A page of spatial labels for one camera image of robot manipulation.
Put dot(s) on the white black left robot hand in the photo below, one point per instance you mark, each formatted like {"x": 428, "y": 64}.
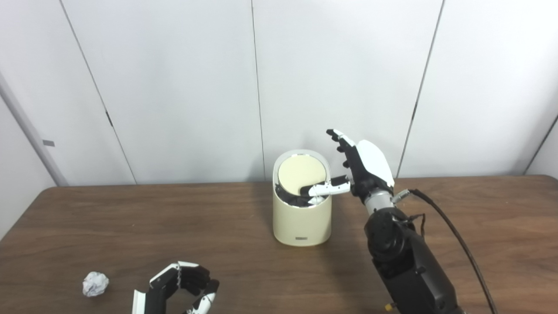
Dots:
{"x": 159, "y": 290}

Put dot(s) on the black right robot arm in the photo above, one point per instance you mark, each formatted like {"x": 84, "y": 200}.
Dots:
{"x": 405, "y": 261}

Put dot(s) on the cream round bin lid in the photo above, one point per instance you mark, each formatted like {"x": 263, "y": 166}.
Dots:
{"x": 298, "y": 172}

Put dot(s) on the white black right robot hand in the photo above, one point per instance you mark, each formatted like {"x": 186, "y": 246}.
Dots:
{"x": 370, "y": 161}

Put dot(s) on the gray wall corner trim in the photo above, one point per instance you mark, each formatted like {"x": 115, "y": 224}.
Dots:
{"x": 32, "y": 135}

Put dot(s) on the black bin liner bag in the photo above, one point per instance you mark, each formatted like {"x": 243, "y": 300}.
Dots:
{"x": 294, "y": 200}

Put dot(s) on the white paper ball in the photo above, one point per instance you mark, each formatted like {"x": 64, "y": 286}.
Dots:
{"x": 95, "y": 284}

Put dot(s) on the cream-colored desktop bin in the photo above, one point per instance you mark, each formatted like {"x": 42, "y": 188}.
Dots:
{"x": 301, "y": 224}

